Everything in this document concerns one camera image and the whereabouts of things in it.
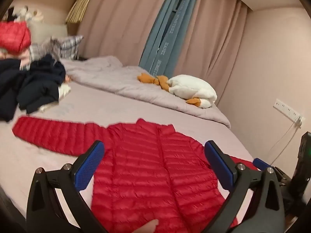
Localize white garment under pile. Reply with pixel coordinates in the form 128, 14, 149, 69
38, 83, 72, 112

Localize dark navy clothes pile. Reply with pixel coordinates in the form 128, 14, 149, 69
1, 55, 66, 122

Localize red down jacket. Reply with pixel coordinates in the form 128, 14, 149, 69
11, 116, 258, 233

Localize small plush toys on headboard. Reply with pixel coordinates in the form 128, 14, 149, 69
2, 6, 44, 22

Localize white wall power strip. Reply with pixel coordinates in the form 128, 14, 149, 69
273, 99, 304, 128

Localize white charging cable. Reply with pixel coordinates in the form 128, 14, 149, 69
269, 117, 302, 165

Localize blue-grey lettered curtain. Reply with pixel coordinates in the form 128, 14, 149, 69
139, 0, 197, 78

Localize grey folded duvet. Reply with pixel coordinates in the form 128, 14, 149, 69
61, 56, 231, 128

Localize person's hand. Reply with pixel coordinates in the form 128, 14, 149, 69
132, 219, 159, 233

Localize plaid pillow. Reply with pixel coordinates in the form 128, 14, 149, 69
29, 35, 84, 62

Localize beige headboard cushion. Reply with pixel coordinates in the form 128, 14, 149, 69
27, 21, 68, 44

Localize white goose plush toy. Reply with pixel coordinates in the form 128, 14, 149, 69
137, 73, 218, 109

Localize folded red puffer jacket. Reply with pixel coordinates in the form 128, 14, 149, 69
0, 21, 31, 54

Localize pink curtain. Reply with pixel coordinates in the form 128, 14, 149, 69
78, 0, 248, 96

